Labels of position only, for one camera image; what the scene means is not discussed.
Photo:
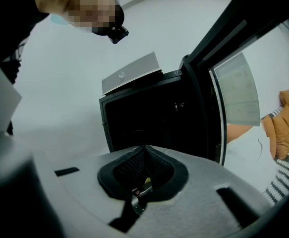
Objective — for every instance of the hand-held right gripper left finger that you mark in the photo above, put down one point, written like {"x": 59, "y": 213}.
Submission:
{"x": 107, "y": 178}

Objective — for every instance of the black head-worn camera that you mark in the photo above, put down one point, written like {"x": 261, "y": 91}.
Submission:
{"x": 118, "y": 34}

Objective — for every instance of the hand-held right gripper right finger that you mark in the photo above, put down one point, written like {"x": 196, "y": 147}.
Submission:
{"x": 177, "y": 180}

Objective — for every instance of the grey box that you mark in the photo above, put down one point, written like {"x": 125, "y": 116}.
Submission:
{"x": 132, "y": 74}

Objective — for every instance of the light blue face mask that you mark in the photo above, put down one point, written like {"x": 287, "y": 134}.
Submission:
{"x": 58, "y": 20}

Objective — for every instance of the person's head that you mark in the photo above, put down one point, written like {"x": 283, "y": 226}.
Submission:
{"x": 89, "y": 6}

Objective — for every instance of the black fridge door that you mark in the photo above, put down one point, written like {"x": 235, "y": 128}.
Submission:
{"x": 233, "y": 9}

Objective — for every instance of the black white striped cushion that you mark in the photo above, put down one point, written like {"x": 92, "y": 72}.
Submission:
{"x": 286, "y": 172}

